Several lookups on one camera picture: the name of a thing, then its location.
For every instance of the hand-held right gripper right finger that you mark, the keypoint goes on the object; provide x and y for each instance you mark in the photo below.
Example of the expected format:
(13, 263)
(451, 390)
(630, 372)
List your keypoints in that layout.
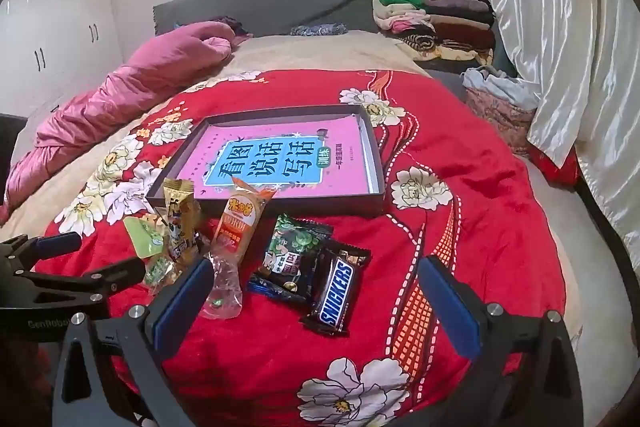
(450, 307)

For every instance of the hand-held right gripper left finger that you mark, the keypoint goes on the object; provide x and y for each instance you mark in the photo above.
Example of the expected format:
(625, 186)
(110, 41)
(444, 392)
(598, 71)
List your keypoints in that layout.
(182, 302)

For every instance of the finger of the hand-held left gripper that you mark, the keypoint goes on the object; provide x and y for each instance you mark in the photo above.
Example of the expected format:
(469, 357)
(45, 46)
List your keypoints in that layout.
(55, 244)
(100, 282)

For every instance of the clear round candy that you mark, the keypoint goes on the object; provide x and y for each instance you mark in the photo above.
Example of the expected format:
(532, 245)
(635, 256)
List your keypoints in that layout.
(222, 292)

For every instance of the light green snack packet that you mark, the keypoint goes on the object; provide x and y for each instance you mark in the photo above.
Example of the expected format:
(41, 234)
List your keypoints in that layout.
(142, 239)

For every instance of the yellow cartoon snack packet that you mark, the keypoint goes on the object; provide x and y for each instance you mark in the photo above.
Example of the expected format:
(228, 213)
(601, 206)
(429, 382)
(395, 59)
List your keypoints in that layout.
(180, 217)

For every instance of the blue snack packet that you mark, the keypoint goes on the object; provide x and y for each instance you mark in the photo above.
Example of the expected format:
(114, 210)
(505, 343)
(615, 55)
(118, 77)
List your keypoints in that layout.
(270, 289)

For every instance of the orange rice cracker packet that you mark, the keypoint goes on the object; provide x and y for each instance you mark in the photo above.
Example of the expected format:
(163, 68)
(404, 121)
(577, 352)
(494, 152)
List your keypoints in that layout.
(237, 227)

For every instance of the brown chocolate bar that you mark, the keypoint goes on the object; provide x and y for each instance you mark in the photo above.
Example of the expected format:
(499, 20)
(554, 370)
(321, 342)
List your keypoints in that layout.
(335, 292)

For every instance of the green and black snack packet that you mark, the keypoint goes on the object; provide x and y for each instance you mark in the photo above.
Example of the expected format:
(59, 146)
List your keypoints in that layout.
(295, 242)

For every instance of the dark shallow cardboard box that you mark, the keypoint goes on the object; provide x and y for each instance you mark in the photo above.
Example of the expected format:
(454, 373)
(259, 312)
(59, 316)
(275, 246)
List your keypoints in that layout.
(350, 205)

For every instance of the dark wooden furniture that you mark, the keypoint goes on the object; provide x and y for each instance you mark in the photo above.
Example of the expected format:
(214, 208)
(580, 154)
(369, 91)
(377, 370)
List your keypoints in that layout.
(11, 147)

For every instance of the pink quilt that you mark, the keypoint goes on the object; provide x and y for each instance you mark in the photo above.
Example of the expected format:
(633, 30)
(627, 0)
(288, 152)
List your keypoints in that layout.
(125, 92)

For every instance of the red cloth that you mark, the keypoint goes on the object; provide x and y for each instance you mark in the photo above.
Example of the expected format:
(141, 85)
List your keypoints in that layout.
(555, 167)

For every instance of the pink and blue book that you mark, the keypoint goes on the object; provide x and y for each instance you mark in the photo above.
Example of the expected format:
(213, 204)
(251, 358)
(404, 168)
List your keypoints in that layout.
(240, 132)

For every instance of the pink floral fabric bag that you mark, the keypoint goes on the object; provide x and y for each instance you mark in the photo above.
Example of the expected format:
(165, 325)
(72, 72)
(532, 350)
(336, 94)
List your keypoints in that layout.
(500, 122)

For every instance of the light blue cloth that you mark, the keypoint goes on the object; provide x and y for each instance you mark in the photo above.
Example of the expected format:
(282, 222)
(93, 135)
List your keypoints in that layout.
(505, 87)

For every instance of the white wardrobe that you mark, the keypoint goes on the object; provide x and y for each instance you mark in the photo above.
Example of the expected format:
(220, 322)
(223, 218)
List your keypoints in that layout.
(60, 17)

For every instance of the red floral blanket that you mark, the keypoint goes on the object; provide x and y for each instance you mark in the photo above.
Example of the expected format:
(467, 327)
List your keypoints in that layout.
(310, 92)

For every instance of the dark purple cloth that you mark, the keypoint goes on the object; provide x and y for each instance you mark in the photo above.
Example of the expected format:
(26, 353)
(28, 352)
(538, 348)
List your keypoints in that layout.
(232, 26)

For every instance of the beige bed sheet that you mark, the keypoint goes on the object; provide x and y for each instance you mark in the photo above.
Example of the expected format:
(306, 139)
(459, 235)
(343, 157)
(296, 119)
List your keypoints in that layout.
(325, 52)

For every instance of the stack of folded clothes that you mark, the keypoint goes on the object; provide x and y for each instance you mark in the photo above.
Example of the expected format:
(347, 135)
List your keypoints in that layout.
(450, 22)

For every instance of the white satin curtain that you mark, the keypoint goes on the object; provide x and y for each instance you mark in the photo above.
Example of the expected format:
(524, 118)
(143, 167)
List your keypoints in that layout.
(560, 32)

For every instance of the blue patterned cloth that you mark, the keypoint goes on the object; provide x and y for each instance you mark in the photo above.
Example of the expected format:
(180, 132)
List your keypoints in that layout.
(320, 30)

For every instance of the grey padded headboard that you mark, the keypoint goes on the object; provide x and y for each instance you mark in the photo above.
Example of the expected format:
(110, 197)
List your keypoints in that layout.
(280, 2)

